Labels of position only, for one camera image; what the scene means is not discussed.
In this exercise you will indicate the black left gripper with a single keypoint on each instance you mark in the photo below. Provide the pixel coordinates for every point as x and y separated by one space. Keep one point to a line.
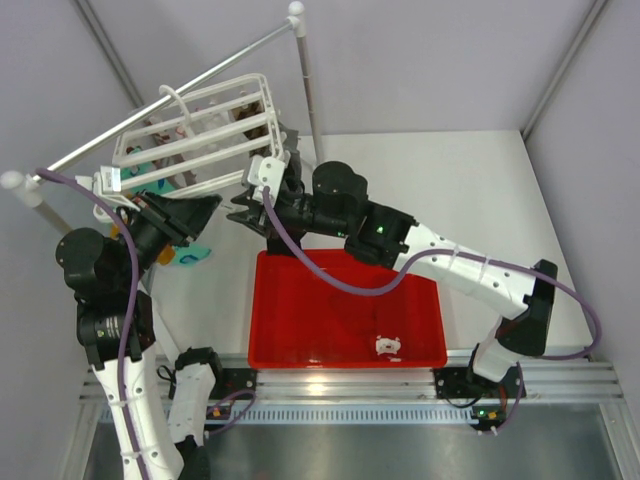
181 219

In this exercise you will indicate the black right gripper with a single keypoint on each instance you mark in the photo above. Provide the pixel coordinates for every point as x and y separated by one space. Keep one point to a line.
257 215

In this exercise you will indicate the black sock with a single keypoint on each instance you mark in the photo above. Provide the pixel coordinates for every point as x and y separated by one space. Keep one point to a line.
292 177
278 247

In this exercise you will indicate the grey sock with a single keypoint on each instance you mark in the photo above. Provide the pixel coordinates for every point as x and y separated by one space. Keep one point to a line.
289 140

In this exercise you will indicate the white plastic sock hanger frame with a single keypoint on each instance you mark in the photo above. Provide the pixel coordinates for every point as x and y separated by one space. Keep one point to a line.
254 125

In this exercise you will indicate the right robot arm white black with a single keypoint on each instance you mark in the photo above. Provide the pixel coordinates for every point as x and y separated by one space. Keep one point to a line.
382 236

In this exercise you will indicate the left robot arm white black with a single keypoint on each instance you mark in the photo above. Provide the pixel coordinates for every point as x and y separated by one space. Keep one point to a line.
115 326

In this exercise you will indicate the mustard yellow sock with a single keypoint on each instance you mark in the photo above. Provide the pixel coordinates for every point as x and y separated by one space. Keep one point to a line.
164 257

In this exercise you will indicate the brown white striped sock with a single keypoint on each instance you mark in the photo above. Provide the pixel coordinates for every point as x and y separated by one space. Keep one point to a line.
152 175

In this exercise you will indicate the white sock with red trim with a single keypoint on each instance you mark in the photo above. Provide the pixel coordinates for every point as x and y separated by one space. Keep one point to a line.
213 122

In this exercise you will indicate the red plastic bin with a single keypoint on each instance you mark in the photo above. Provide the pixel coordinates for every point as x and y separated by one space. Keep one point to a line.
300 321

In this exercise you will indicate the metal and white drying rack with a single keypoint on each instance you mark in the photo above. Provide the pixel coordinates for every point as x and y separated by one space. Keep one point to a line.
204 304

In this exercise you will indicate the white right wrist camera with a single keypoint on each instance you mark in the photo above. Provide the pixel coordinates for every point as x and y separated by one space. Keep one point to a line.
264 172

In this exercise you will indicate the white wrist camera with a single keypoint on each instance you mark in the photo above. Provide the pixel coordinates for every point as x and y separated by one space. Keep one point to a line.
107 181
264 172

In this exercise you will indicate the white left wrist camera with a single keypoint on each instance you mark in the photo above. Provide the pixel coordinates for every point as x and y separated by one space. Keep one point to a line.
107 181

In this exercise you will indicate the aluminium rail base frame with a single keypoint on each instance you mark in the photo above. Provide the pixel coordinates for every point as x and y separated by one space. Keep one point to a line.
407 396

